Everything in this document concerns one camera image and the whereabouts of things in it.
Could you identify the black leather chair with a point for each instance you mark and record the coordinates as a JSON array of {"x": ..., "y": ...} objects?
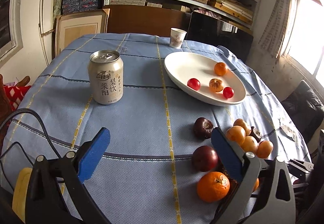
[{"x": 305, "y": 110}]

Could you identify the patterned curtain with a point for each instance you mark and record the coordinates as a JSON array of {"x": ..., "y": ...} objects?
[{"x": 274, "y": 33}]

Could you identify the dark red plum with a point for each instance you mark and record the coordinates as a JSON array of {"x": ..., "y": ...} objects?
[{"x": 204, "y": 159}]

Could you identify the blue checked tablecloth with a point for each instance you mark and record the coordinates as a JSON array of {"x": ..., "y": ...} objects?
[{"x": 146, "y": 175}]

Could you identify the red cherry tomato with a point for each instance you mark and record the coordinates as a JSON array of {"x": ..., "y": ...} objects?
[
  {"x": 194, "y": 83},
  {"x": 228, "y": 92}
]

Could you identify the black monitor screen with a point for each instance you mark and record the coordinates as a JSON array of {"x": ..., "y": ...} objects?
[{"x": 216, "y": 32}]

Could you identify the white paper cup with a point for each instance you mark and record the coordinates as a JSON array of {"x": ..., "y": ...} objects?
[{"x": 177, "y": 37}]

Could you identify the white beverage can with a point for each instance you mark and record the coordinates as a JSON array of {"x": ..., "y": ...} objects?
[{"x": 105, "y": 71}]

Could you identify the dark purple mangosteen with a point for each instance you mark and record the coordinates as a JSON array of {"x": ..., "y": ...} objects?
[{"x": 203, "y": 128}]

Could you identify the orange tangerine on plate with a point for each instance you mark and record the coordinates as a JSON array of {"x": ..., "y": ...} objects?
[{"x": 220, "y": 69}]

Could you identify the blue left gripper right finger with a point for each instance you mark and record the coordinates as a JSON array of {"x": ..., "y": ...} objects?
[{"x": 232, "y": 163}]

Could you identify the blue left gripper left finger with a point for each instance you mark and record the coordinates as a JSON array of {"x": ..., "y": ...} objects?
[{"x": 94, "y": 150}]

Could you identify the large orange tangerine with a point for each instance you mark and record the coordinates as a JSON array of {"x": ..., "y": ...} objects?
[{"x": 213, "y": 187}]

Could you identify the brown wooden board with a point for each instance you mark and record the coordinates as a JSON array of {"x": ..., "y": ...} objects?
[{"x": 145, "y": 20}]

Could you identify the orange small fruit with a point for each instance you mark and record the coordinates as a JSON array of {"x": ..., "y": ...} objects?
[{"x": 264, "y": 149}]

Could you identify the beige picture frame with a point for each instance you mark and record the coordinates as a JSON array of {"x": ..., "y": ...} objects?
[{"x": 72, "y": 26}]

